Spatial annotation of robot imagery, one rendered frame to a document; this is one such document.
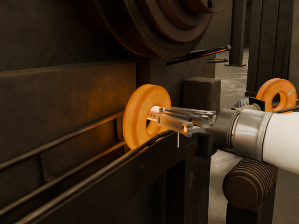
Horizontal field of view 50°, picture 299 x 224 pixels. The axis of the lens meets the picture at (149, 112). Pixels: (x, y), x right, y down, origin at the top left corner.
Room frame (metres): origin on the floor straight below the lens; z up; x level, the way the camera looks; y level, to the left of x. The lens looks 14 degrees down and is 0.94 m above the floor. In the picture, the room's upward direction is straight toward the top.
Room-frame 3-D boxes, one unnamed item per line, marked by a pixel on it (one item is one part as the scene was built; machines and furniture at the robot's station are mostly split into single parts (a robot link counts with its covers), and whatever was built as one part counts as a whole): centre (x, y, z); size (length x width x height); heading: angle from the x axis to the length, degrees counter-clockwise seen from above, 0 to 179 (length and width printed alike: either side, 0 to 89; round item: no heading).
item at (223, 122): (0.61, -0.13, 0.76); 0.09 x 0.08 x 0.07; 57
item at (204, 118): (0.64, -0.07, 0.76); 0.11 x 0.01 x 0.04; 58
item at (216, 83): (0.96, -0.16, 0.68); 0.11 x 0.08 x 0.24; 57
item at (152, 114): (0.66, -0.01, 0.76); 0.05 x 0.03 x 0.01; 57
